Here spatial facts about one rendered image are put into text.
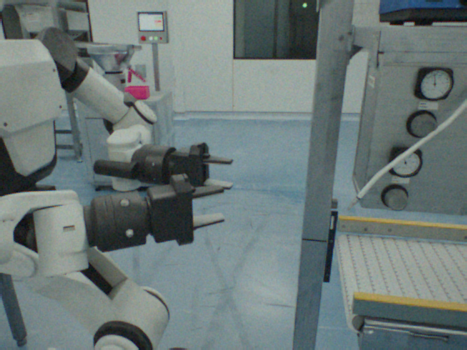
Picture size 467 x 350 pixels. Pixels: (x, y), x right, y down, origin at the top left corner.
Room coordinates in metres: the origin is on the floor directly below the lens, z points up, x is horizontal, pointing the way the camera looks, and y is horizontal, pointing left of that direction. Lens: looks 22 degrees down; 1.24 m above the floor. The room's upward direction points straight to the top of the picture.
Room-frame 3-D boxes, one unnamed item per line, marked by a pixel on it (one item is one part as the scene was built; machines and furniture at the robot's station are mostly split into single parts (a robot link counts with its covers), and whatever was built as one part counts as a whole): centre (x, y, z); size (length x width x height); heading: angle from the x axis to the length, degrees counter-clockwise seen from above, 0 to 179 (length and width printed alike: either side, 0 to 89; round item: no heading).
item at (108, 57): (3.06, 0.88, 0.95); 0.49 x 0.36 x 0.37; 87
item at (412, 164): (0.43, -0.22, 1.09); 0.04 x 0.01 x 0.04; 80
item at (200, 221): (0.56, 0.04, 0.93); 0.06 x 0.03 x 0.02; 112
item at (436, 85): (0.43, -0.23, 1.18); 0.04 x 0.01 x 0.04; 80
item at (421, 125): (0.42, -0.23, 1.14); 0.03 x 0.02 x 0.04; 80
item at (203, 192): (0.56, 0.04, 0.99); 0.06 x 0.03 x 0.02; 112
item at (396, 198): (0.43, -0.21, 1.04); 0.03 x 0.02 x 0.04; 80
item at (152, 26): (3.14, 0.62, 1.07); 0.23 x 0.10 x 0.62; 87
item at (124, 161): (0.78, 0.23, 0.95); 0.11 x 0.11 x 0.11; 71
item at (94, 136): (3.01, 0.84, 0.38); 0.63 x 0.57 x 0.76; 87
